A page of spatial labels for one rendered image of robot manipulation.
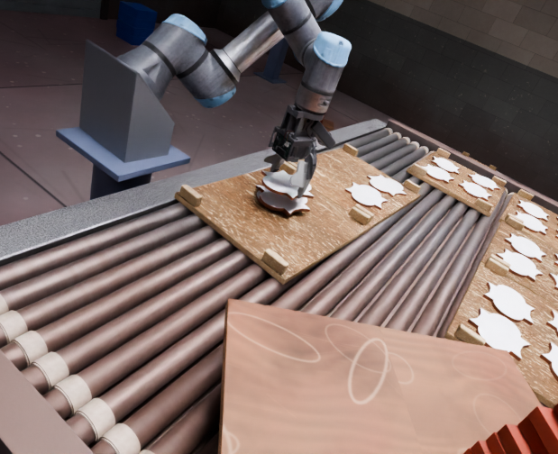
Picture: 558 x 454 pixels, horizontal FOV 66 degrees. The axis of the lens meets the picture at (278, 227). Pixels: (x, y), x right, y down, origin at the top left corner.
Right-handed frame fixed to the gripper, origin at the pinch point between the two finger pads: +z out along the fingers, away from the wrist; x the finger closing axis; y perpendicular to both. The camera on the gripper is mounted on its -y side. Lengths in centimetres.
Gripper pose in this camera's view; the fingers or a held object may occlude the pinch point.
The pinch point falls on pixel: (287, 183)
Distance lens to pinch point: 107.6
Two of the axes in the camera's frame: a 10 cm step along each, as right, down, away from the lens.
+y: -7.3, 1.5, -6.6
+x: 6.0, 5.9, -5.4
